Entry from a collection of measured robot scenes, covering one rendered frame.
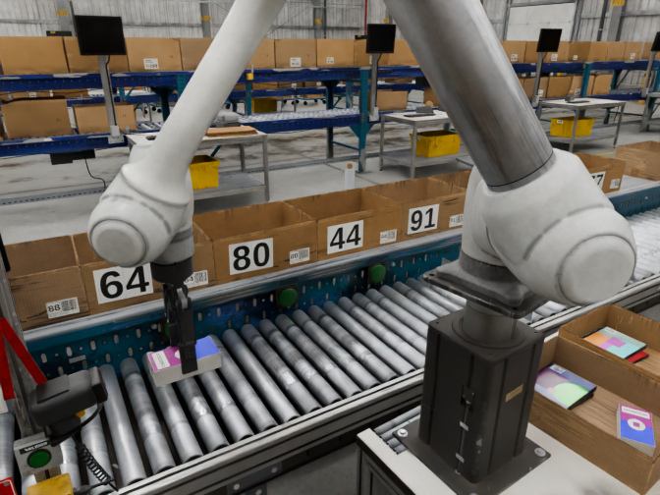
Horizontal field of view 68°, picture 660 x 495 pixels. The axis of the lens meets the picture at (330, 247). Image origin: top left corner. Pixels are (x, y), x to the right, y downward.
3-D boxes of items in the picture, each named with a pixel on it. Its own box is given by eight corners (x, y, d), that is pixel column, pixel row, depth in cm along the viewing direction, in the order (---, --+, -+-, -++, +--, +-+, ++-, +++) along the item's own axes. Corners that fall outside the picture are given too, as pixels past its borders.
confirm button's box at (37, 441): (22, 480, 87) (12, 452, 84) (22, 468, 89) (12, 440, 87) (64, 466, 90) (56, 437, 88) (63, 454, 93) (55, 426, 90)
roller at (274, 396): (288, 438, 126) (287, 422, 124) (220, 341, 167) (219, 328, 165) (304, 430, 128) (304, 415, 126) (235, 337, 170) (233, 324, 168)
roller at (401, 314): (456, 367, 153) (458, 354, 151) (362, 300, 195) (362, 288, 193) (467, 362, 156) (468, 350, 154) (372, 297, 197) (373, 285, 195)
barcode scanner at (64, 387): (119, 422, 89) (100, 378, 85) (48, 455, 85) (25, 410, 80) (114, 402, 95) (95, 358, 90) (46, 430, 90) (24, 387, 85)
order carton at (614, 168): (577, 201, 257) (583, 169, 250) (529, 189, 280) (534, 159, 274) (620, 191, 276) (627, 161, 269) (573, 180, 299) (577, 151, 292)
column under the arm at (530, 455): (550, 457, 113) (577, 335, 101) (474, 512, 100) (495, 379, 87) (465, 396, 133) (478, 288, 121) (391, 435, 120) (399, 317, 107)
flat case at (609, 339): (646, 349, 151) (647, 344, 150) (612, 368, 142) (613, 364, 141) (603, 329, 162) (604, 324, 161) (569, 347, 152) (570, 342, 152)
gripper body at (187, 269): (197, 260, 89) (202, 304, 93) (184, 245, 96) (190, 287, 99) (154, 269, 85) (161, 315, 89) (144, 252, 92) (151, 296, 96)
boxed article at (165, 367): (222, 366, 100) (220, 352, 99) (156, 387, 94) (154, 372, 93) (211, 350, 106) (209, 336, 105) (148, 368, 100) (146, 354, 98)
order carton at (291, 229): (216, 287, 165) (211, 241, 158) (191, 257, 188) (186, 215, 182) (317, 263, 183) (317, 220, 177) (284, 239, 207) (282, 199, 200)
